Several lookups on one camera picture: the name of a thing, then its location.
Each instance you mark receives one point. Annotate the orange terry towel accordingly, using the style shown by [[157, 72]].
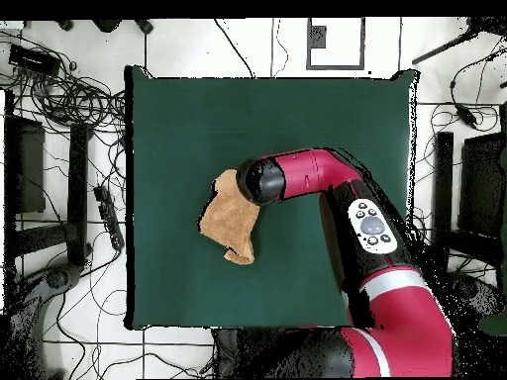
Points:
[[229, 221]]

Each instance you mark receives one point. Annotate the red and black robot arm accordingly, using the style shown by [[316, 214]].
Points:
[[404, 316]]

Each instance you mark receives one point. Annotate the dark green table cloth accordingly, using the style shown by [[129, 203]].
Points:
[[178, 118]]

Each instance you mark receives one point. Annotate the black power strip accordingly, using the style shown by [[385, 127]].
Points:
[[109, 217]]

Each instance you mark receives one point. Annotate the black metal stand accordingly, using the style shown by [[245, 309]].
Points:
[[443, 198], [77, 190]]

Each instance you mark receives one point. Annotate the black power adapter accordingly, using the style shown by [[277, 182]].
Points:
[[466, 115]]

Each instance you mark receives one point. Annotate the black tripod leg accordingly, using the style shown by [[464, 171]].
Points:
[[443, 48]]

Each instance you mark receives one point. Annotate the black electronics box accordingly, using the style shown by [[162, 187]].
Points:
[[33, 59]]

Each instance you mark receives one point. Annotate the grey square floor frame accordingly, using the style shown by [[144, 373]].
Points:
[[361, 43]]

